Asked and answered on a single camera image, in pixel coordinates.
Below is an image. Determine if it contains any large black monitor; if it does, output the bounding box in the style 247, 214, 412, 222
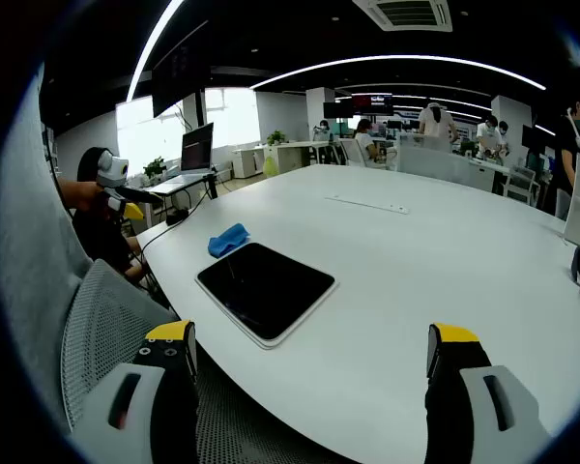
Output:
150, 18, 212, 120

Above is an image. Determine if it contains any black tablet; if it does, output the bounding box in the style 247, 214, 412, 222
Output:
194, 241, 340, 351

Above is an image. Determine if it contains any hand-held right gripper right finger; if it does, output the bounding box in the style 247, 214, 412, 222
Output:
423, 322, 553, 464

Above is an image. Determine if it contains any straight ceiling light strip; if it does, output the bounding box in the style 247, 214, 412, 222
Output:
125, 0, 186, 103

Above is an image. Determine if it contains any blue cleaning cloth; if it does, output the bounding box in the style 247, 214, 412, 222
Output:
207, 222, 251, 259

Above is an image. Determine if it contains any open silver laptop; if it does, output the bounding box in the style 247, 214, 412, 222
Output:
147, 122, 218, 196

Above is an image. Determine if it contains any white office chair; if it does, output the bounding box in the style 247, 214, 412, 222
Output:
502, 165, 538, 208

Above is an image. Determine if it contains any curved ceiling light strip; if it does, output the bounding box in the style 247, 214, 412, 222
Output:
248, 53, 548, 93

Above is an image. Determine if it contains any black power cable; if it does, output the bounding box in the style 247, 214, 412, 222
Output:
139, 188, 215, 260

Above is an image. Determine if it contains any ceiling air vent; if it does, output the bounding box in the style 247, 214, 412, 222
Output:
351, 0, 453, 33

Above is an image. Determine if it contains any white desk partition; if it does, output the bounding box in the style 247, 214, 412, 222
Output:
395, 133, 497, 192

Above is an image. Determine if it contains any grey mesh chair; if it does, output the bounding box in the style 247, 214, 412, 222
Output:
60, 258, 349, 464

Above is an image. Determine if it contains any black-legged laptop table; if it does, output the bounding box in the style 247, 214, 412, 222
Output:
144, 171, 222, 228

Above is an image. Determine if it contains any hanging red display screen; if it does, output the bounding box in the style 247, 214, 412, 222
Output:
351, 93, 395, 117

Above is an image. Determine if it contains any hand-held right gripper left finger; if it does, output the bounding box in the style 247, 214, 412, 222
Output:
72, 318, 200, 464

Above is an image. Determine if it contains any person's grey shirt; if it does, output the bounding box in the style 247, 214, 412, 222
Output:
0, 62, 96, 429

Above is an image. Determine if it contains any white low cabinet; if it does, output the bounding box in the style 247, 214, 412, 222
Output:
231, 139, 331, 181

